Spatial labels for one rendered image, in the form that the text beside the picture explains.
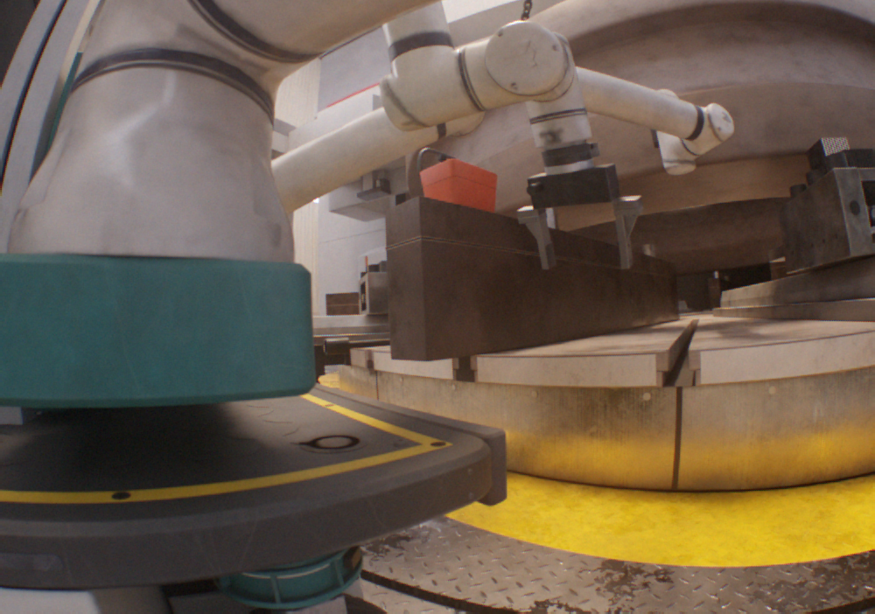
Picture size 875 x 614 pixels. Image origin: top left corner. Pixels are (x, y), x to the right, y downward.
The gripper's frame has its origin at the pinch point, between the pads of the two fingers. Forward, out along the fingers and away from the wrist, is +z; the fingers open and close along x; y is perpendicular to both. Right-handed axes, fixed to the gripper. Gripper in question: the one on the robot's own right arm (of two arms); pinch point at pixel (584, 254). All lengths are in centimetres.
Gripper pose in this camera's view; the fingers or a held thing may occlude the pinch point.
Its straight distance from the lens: 64.1
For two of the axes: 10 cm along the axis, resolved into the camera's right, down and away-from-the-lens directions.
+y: -6.3, 3.7, -6.8
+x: 7.3, 0.1, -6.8
